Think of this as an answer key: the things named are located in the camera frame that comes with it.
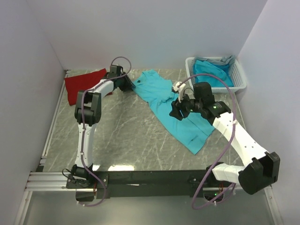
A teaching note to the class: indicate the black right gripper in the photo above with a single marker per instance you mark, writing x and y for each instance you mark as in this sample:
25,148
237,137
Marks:
177,106

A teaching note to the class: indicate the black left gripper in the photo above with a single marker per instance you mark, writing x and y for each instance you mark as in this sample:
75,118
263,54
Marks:
129,85

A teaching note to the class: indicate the light blue t-shirt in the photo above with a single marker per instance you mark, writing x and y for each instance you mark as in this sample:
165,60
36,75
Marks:
192,131

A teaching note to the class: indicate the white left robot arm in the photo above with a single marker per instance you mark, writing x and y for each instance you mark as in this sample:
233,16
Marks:
88,111

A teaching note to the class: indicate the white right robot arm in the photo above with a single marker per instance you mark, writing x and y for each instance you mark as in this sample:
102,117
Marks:
260,168

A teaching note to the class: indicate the folded red t-shirt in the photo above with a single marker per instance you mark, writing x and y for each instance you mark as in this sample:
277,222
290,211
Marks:
77,83

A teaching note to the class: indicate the blue t-shirt in basket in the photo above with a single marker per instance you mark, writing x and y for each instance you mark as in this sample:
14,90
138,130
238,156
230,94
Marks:
220,71

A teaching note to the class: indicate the white plastic laundry basket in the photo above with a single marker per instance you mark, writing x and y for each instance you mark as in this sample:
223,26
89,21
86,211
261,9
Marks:
236,73

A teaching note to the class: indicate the grey t-shirt in basket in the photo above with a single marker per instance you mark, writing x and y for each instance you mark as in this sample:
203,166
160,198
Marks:
220,61

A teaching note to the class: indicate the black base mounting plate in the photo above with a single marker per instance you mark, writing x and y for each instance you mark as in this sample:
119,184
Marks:
160,190

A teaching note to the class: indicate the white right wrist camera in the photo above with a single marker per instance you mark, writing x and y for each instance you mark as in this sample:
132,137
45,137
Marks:
179,88

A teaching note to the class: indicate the aluminium frame rail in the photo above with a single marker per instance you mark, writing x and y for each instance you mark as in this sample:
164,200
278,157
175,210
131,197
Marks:
51,181

